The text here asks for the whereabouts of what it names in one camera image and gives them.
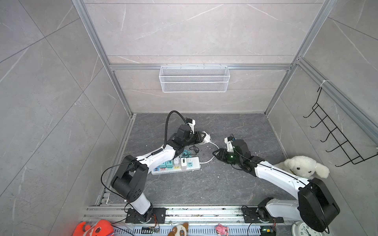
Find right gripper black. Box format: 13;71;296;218
212;148;243;166

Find white plush dog toy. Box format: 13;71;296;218
274;156;330;179

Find white charger cube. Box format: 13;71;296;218
173;157;180;169

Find white alarm clock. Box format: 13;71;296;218
291;221;323;236

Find white charger with black cable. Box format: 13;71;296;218
180;158;188;170

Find pink plush toy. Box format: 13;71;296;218
215;224;229;236

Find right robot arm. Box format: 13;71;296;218
213;137;340;233

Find brown white plush toy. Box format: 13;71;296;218
168;222;189;236

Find teal charger cube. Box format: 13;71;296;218
159;162;167;170
165;161;174;168

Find teal charger cube front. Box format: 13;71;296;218
159;162;167;170

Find white power strip cord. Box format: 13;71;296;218
199;141;221;165

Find black wall hook rack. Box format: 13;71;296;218
303;88;378;168

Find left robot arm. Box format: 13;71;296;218
102;110;211;223

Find white multicolour power strip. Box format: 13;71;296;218
151;157;201;175

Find white wire mesh basket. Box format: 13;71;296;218
159;65;230;93

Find red plush toy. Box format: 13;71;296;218
73;219;114;236

